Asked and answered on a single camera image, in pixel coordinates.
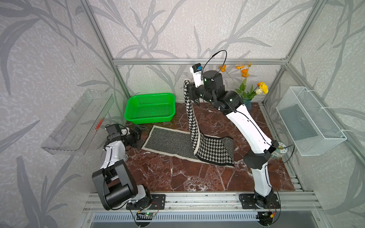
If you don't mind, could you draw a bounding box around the black white patterned scarf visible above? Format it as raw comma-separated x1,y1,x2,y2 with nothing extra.
142,79,234,167

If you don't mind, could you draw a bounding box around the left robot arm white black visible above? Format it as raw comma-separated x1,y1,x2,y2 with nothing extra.
92,123,153,211

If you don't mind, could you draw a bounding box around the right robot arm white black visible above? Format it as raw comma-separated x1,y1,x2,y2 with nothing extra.
185,64,279,209

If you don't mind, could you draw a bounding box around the green plastic basket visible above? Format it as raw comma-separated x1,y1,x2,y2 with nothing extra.
124,93,176,124

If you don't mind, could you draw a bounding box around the artificial flowers bouquet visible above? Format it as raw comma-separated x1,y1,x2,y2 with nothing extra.
219,63,269,101

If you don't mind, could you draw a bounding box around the blue glass vase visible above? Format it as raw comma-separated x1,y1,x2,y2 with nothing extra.
244,99,252,112

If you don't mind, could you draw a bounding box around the left circuit board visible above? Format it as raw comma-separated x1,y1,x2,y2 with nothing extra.
136,211,158,221

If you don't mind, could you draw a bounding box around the small tin can right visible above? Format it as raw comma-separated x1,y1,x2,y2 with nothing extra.
271,142,288,159

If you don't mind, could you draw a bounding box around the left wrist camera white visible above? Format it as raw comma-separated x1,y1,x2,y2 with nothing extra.
121,127,131,136

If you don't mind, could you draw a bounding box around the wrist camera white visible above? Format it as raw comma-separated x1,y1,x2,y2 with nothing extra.
190,63,203,88
121,127,131,136

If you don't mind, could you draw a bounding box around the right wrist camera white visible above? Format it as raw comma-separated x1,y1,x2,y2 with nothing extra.
190,63,203,88

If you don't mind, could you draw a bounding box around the clear plastic wall tray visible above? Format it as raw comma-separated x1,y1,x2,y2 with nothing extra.
41,89,115,155

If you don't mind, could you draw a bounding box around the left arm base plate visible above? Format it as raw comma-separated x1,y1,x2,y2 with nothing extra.
126,194,166,211

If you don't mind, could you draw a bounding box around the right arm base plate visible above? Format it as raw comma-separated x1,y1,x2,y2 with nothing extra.
239,192,281,210

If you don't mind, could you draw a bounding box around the white wire mesh basket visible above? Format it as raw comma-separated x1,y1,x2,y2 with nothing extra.
276,86,347,156

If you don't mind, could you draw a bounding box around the aluminium front rail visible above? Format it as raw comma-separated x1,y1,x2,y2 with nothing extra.
82,191,323,213

